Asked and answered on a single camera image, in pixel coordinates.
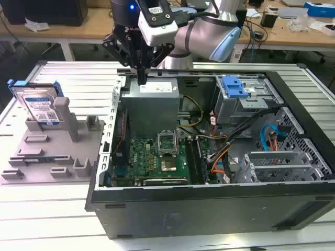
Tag red black thin wire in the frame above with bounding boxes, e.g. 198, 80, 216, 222
116, 112, 130, 155

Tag black camera cable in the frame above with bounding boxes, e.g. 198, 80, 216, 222
172, 8, 220, 27

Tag grey parts rack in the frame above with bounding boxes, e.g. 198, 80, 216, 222
0, 96, 107, 185

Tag black PC case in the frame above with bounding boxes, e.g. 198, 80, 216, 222
85, 68, 335, 240

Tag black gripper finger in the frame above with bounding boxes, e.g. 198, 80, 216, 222
102, 33, 144, 86
143, 42, 175, 85

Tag white plastic bag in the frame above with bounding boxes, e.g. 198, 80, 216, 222
25, 17, 50, 33

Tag small black box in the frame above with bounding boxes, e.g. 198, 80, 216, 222
261, 12, 280, 28

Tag hard disk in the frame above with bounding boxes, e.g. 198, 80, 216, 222
7, 79, 63, 127

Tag orange red wire bundle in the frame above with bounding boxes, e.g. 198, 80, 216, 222
269, 132, 278, 152

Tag blue wire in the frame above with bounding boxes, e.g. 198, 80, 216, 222
261, 124, 288, 152

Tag black wire bundle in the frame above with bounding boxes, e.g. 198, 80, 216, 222
208, 107, 280, 163

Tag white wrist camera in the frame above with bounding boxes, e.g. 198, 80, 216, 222
138, 5, 179, 47

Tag blue plastic drive latch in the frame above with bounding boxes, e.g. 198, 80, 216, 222
221, 75, 248, 99

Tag black computer tower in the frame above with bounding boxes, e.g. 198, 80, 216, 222
237, 7, 248, 29

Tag white open box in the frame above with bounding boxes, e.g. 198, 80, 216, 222
311, 22, 335, 36

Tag green RAM stick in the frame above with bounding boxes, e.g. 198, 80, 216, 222
195, 137, 211, 183

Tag clear plastic bags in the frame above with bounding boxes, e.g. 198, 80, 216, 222
287, 14, 315, 33

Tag CPU socket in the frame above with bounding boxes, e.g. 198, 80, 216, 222
160, 154, 178, 173

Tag black RAM slot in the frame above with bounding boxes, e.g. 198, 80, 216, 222
185, 137, 203, 184

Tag black graphics card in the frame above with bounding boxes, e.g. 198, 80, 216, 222
135, 177, 189, 187

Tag grey drive cage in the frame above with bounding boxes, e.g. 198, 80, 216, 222
213, 75, 283, 125

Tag white paper sheet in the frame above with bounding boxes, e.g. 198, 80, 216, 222
245, 8, 262, 18

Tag metal socket cover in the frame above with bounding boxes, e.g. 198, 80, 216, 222
157, 129, 180, 156

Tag grey power supply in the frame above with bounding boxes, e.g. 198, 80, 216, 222
120, 78, 181, 131

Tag grey flat box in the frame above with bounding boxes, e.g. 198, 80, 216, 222
277, 7, 309, 19

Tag green motherboard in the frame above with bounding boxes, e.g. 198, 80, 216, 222
112, 137, 218, 186

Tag orange curved wire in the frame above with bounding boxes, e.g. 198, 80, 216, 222
210, 154, 229, 175

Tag blue cardboard box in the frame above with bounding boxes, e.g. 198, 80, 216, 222
303, 1, 335, 18

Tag large black box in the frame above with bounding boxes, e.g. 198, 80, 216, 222
0, 0, 88, 27

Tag yellow wire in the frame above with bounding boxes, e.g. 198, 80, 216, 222
177, 95, 205, 129

